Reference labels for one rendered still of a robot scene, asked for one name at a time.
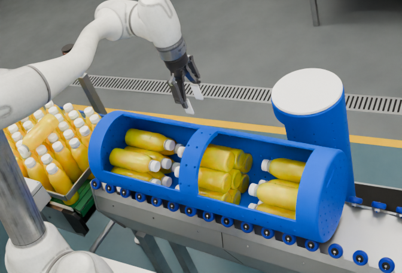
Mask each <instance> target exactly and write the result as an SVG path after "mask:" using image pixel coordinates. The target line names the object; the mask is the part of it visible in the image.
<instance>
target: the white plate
mask: <svg viewBox="0 0 402 273"><path fill-rule="evenodd" d="M342 92H343V85H342V82H341V80H340V78H339V77H338V76H337V75H336V74H334V73H332V72H330V71H327V70H324V69H318V68H307V69H301V70H298V71H294V72H291V73H289V74H287V75H286V76H284V77H282V78H281V79H280V80H279V81H278V82H277V83H276V84H275V85H274V87H273V89H272V101H273V103H274V105H275V106H276V107H277V108H278V109H279V110H281V111H283V112H285V113H288V114H293V115H298V116H304V115H310V114H316V113H319V112H321V111H324V110H326V109H328V108H330V107H331V106H333V105H334V104H335V103H336V102H337V101H338V100H339V98H340V97H341V95H342Z"/></svg>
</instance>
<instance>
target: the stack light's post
mask: <svg viewBox="0 0 402 273"><path fill-rule="evenodd" d="M78 81H79V82H80V84H81V87H82V88H83V90H84V92H85V94H86V96H87V98H88V99H89V101H90V103H91V105H92V107H93V109H94V111H95V112H97V113H98V114H104V115H106V114H107V112H106V110H105V108H104V106H103V104H102V102H101V100H100V98H99V96H98V94H97V92H96V90H95V88H94V86H93V84H92V82H91V80H90V78H89V76H88V74H87V73H84V75H83V76H82V77H79V78H78Z"/></svg>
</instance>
